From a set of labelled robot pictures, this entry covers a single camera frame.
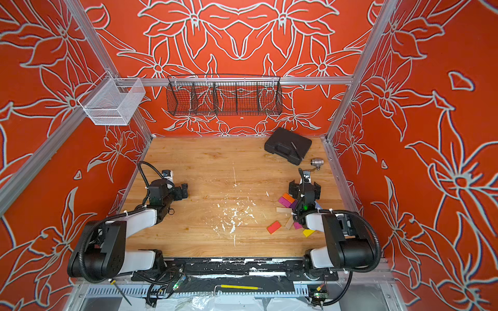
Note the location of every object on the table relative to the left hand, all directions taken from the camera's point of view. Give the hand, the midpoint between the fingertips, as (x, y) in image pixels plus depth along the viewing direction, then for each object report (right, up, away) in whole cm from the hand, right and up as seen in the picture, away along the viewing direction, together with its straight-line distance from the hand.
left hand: (177, 183), depth 93 cm
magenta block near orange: (+53, -9, -1) cm, 53 cm away
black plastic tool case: (+58, +20, +15) cm, 63 cm away
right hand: (+63, +2, -2) cm, 63 cm away
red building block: (+46, -19, -8) cm, 50 cm away
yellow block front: (+61, -19, -12) cm, 65 cm away
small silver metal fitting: (+73, +10, +10) cm, 74 cm away
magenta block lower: (+53, -12, -24) cm, 59 cm away
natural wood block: (+52, -12, -4) cm, 53 cm away
